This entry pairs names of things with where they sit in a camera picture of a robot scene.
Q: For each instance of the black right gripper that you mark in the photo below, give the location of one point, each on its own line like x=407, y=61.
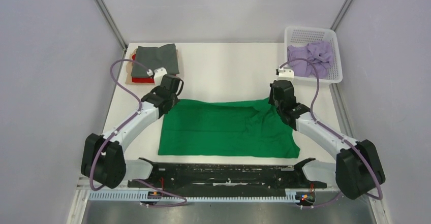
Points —
x=271, y=100

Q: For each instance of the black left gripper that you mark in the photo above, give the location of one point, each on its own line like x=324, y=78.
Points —
x=176, y=99

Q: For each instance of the green t shirt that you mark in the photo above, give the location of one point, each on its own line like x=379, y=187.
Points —
x=244, y=128

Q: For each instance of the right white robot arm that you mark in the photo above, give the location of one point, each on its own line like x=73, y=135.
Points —
x=357, y=169

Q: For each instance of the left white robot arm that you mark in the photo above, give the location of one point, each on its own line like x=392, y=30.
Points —
x=103, y=159

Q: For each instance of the folded red t shirt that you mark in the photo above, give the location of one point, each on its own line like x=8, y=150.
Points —
x=141, y=79

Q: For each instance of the folded grey t shirt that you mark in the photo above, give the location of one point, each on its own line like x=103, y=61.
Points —
x=154, y=58

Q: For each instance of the crumpled purple t shirt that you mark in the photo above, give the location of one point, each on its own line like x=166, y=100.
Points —
x=315, y=58

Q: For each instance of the white plastic basket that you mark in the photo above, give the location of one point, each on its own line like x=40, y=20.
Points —
x=300, y=36

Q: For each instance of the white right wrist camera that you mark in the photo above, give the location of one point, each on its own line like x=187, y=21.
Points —
x=285, y=74

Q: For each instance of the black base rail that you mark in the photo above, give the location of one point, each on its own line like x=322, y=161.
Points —
x=221, y=180

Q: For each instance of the white slotted cable duct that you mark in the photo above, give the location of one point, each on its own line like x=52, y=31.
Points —
x=143, y=195

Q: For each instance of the right aluminium frame post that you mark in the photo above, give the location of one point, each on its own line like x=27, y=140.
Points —
x=340, y=15

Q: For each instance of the aluminium frame post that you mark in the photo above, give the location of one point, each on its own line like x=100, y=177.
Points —
x=111, y=23
x=340, y=15

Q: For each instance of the left aluminium frame post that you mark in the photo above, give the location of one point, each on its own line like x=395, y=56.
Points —
x=111, y=23

